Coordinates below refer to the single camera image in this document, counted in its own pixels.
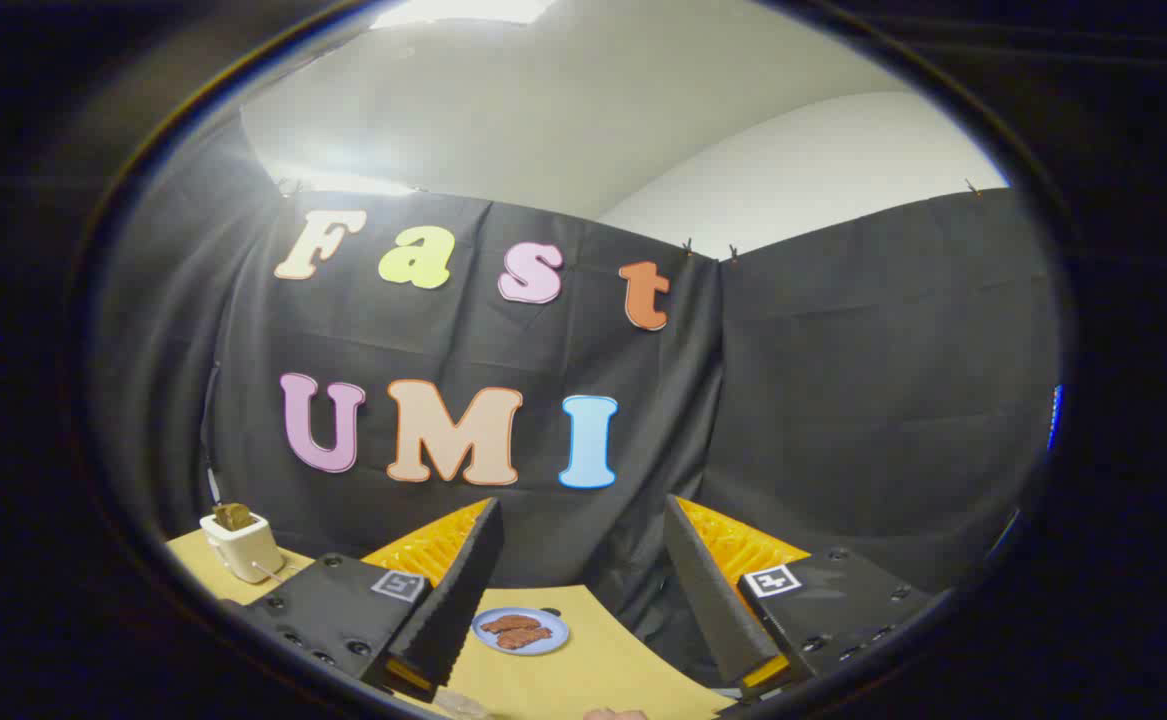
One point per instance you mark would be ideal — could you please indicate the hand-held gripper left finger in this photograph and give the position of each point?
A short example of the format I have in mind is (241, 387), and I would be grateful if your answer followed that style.
(455, 600)

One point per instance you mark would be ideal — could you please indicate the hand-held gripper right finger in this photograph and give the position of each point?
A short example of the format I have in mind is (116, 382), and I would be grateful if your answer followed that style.
(708, 590)

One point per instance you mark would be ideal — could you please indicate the clear cup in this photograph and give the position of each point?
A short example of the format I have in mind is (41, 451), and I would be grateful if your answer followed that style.
(459, 706)

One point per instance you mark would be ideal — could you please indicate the brown bread slice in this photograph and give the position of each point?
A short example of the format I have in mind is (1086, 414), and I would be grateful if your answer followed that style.
(509, 623)
(525, 638)

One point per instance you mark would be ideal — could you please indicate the blue plate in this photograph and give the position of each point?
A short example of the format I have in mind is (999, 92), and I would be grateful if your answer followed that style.
(553, 625)

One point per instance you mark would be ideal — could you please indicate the wooden table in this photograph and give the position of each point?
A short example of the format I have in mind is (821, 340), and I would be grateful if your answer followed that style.
(583, 670)

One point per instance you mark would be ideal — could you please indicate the pink round item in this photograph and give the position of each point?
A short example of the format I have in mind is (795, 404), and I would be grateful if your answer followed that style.
(615, 714)

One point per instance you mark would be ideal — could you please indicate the white toaster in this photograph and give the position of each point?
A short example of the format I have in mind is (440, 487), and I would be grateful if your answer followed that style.
(240, 550)

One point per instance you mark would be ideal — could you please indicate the black backdrop cloth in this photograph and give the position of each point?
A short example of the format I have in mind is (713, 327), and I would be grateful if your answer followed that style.
(843, 400)

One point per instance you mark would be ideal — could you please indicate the toast slice in toaster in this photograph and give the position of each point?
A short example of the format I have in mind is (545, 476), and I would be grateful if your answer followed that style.
(233, 516)

